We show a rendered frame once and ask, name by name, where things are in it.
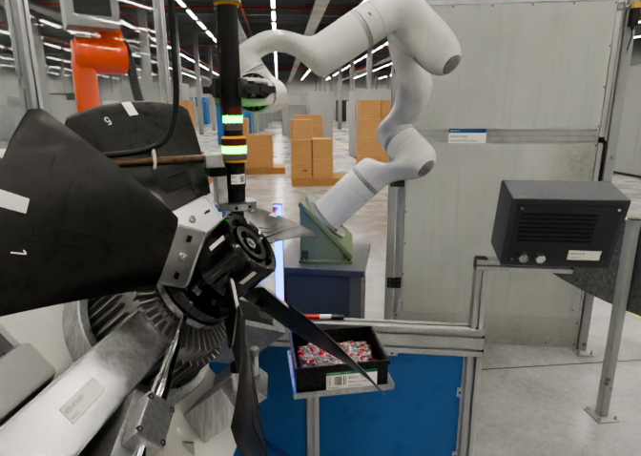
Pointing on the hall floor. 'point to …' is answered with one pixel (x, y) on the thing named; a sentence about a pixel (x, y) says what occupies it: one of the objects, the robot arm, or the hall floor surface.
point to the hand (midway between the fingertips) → (230, 88)
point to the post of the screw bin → (312, 426)
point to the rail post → (469, 405)
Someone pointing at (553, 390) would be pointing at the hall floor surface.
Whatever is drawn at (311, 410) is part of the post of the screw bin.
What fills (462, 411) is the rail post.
